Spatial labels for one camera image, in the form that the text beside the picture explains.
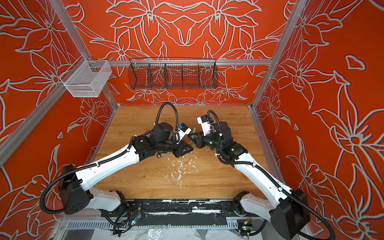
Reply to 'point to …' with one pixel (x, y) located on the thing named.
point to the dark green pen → (192, 137)
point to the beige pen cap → (208, 149)
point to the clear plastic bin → (85, 78)
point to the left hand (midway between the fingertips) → (191, 146)
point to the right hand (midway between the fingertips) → (186, 136)
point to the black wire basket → (172, 73)
